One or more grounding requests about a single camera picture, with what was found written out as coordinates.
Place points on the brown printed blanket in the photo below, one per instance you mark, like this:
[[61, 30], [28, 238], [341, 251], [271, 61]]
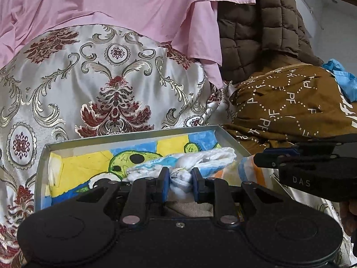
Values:
[[292, 106]]

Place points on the cartoon print towel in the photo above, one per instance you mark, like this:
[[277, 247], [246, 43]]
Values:
[[83, 167]]

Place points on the taupe knit cloth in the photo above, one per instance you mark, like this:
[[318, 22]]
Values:
[[189, 208]]

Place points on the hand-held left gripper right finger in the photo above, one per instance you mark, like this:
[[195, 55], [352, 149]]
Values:
[[196, 184]]

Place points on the pink cloth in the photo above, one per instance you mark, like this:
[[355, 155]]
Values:
[[111, 0]]

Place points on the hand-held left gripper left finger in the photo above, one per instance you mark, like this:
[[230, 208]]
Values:
[[165, 182]]

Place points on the white blue sock bundle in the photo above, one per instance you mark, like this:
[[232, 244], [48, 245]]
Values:
[[209, 156]]

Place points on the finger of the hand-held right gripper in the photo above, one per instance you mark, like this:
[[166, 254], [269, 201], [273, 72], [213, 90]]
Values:
[[279, 151], [273, 162]]

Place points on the person's right hand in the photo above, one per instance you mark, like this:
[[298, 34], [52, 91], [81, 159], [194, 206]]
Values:
[[350, 217]]

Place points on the floral satin bedspread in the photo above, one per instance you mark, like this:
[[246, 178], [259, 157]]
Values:
[[55, 89]]

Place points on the brown quilted jacket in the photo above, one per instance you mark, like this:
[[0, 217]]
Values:
[[259, 33]]

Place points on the grey metal tray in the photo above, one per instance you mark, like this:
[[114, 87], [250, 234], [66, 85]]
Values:
[[41, 173]]

